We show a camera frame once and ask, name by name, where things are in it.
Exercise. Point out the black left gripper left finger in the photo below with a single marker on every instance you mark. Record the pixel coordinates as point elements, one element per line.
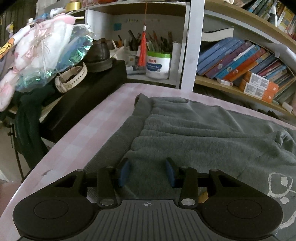
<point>110,181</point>

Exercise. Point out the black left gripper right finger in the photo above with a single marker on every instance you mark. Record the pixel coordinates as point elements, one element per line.
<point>185,178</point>

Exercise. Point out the grey knit sweater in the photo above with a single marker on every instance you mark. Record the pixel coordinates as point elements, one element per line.
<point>257,152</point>

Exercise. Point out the pink cartoon table mat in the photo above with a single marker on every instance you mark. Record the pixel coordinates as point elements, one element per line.
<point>86,138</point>

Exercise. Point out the black box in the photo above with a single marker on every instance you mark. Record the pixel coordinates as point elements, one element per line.
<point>79,101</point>

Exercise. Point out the white wrist watch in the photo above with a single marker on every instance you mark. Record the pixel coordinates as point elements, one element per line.
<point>70,78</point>

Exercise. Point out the lower orange white box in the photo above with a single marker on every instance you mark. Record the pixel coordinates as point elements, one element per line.
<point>257,92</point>

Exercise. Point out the orange white box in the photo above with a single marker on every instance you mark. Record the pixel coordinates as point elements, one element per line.
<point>260,82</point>
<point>257,92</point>

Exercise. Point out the white green-lid pen jar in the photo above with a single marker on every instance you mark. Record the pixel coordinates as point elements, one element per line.
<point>158,65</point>

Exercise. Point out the black leather shoe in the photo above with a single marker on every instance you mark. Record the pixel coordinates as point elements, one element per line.
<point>98,58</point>

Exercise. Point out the upper orange white box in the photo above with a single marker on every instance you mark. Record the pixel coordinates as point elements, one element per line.
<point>260,82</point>

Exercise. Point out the row of books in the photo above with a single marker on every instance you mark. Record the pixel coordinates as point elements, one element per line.
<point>227,60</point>

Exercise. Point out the red tassel ornament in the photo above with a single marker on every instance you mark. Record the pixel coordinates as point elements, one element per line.
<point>143,43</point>

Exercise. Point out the white wooden bookshelf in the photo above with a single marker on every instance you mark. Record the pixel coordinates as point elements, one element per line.
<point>187,20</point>

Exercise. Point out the iridescent plastic bag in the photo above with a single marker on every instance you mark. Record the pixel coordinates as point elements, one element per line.
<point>79,44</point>

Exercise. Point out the pink white plush toy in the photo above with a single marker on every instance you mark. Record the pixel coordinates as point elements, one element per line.
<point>38,49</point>

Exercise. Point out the gold tape roll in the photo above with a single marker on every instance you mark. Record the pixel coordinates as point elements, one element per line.
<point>73,5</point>

